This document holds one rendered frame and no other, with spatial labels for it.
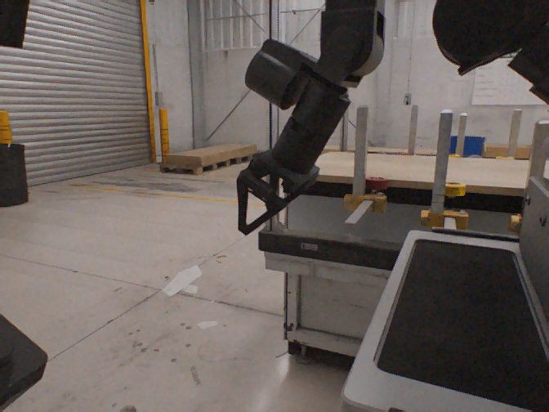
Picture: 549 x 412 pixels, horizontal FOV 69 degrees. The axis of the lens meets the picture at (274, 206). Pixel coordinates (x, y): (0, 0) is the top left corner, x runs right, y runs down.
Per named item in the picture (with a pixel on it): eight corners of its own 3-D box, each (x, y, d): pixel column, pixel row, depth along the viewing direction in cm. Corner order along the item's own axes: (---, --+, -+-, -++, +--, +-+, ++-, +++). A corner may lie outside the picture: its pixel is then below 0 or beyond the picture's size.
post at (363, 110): (359, 248, 138) (368, 105, 126) (350, 246, 139) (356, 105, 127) (362, 244, 141) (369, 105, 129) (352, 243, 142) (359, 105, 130)
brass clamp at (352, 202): (383, 213, 130) (384, 199, 129) (342, 209, 136) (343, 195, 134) (386, 209, 136) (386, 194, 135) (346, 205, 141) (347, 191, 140)
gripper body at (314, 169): (247, 167, 49) (274, 114, 45) (277, 154, 58) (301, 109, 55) (291, 197, 47) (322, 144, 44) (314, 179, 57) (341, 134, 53)
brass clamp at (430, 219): (466, 232, 122) (468, 217, 120) (419, 227, 127) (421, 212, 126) (466, 226, 127) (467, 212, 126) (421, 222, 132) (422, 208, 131)
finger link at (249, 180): (212, 223, 50) (243, 161, 46) (238, 208, 57) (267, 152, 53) (256, 254, 49) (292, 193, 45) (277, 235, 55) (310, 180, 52)
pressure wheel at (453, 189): (431, 212, 138) (435, 180, 136) (453, 212, 140) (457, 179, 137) (444, 219, 131) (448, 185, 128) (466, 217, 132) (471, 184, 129)
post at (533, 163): (525, 283, 120) (552, 120, 108) (512, 281, 121) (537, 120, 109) (524, 279, 123) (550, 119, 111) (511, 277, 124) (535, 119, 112)
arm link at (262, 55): (365, 35, 40) (381, 46, 48) (274, -16, 43) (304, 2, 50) (308, 137, 45) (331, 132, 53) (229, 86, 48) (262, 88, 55)
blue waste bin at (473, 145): (483, 185, 600) (489, 136, 582) (441, 182, 622) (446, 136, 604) (479, 179, 652) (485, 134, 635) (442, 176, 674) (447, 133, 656)
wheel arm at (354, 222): (355, 237, 106) (356, 221, 105) (342, 235, 108) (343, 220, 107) (380, 202, 145) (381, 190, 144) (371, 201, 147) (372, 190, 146)
